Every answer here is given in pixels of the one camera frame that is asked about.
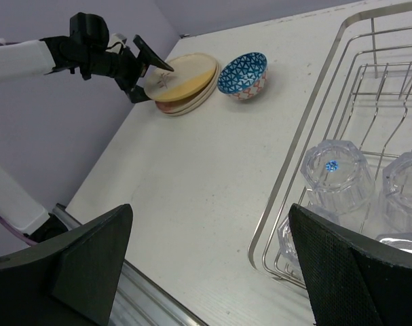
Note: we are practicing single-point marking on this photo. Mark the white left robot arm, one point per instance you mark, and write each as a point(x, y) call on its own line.
point(20, 214)

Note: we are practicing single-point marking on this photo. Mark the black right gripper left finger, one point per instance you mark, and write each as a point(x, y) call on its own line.
point(70, 279)

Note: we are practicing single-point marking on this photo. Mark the cream and yellow plate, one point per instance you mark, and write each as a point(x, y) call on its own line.
point(192, 72)

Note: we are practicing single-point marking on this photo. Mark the clear glass back right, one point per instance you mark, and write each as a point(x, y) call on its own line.
point(395, 197)

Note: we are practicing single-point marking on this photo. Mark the blue patterned bowl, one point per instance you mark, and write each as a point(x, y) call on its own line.
point(244, 77)

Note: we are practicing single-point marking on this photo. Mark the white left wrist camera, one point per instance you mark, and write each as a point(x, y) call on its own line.
point(117, 43)

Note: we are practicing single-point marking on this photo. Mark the cream and pink plate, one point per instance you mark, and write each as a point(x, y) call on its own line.
point(178, 105)

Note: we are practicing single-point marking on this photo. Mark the clear glass back left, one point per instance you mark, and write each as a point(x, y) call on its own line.
point(337, 176)

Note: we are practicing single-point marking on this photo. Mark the clear glass front right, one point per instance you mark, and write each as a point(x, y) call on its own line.
point(401, 241)

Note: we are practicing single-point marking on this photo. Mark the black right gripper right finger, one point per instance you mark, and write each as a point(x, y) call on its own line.
point(351, 279)

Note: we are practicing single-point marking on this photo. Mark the steel wire dish rack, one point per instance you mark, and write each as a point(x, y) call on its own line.
point(363, 94)

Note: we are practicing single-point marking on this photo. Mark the aluminium mounting rail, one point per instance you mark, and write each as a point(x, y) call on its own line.
point(140, 301)

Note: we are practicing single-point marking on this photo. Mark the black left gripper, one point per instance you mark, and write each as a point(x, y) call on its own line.
point(85, 49)

